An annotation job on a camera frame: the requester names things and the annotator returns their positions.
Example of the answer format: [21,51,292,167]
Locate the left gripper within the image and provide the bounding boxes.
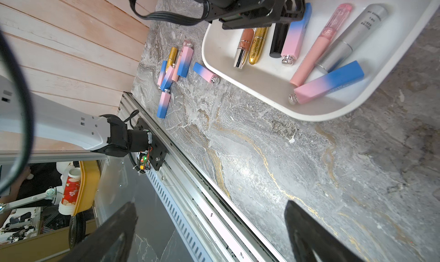
[194,0,305,30]

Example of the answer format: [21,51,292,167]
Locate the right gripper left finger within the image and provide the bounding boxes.
[61,202,138,262]

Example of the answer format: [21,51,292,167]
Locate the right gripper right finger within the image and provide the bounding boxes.
[284,200,362,262]

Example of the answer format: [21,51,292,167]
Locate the orange lip gloss tube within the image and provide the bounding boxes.
[233,28,254,69]

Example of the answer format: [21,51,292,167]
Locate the gold lipstick tube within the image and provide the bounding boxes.
[249,27,269,65]

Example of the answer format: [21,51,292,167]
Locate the black lipstick tube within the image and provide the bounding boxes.
[269,23,289,58]

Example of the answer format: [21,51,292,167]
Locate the pink blue lipstick tall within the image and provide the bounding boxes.
[281,3,312,66]

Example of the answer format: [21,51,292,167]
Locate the pink blue lipstick sideways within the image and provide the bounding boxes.
[193,63,220,85]

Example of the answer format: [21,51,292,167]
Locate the slim gold lipstick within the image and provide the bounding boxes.
[166,47,178,71]

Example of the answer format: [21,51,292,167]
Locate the white storage box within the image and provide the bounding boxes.
[202,0,440,122]

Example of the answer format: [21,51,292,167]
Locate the pink bear lip gloss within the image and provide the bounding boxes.
[290,3,353,87]

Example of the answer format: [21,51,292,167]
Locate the silver lipstick tube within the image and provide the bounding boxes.
[315,4,388,73]

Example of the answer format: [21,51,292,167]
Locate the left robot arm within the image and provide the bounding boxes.
[1,0,305,192]

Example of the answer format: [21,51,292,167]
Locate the red white cup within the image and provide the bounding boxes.
[58,168,81,216]

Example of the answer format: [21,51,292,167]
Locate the yellow tray outside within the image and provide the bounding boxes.
[73,161,100,216]

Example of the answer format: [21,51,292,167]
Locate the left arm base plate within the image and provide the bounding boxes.
[135,118,167,173]

